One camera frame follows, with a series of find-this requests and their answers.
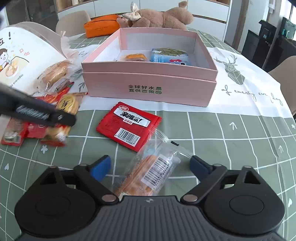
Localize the long bread stick packet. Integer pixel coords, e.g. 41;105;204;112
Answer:
112;128;192;199

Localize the red snack packet clear window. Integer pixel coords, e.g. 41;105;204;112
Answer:
1;118;29;147

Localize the white cartoon print bag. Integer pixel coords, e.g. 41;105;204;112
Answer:
1;22;79;95

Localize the red barcode snack packet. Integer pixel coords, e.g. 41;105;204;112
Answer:
96;102;162;152

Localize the beige chair right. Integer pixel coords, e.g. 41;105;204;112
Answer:
269;56;296;115

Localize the orange tissue pouch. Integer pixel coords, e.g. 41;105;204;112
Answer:
84;14;119;38

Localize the beige chair left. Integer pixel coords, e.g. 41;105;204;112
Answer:
56;11;91;37

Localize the beige chair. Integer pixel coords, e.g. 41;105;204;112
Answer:
56;11;91;37
269;56;296;115

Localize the round bun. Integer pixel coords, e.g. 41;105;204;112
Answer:
36;60;75;92

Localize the green checked tablecloth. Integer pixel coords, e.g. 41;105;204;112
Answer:
1;32;295;240

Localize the red spicy strip packet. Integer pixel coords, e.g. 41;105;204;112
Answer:
23;81;74;139

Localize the blue seaweed snack packet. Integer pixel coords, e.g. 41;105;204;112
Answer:
150;48;191;66

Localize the small orange cracker packet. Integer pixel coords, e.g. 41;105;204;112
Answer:
121;53;148;62

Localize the white printed table runner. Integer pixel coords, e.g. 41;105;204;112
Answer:
71;33;292;118

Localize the pink cardboard gift box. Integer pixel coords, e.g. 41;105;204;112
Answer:
82;28;218;107

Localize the black water dispenser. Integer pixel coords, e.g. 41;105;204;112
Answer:
241;19;296;72

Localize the yellow round cake packet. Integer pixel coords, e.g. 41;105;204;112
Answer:
41;92;88;147

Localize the brown plush toy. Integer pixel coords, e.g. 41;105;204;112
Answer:
116;1;194;30

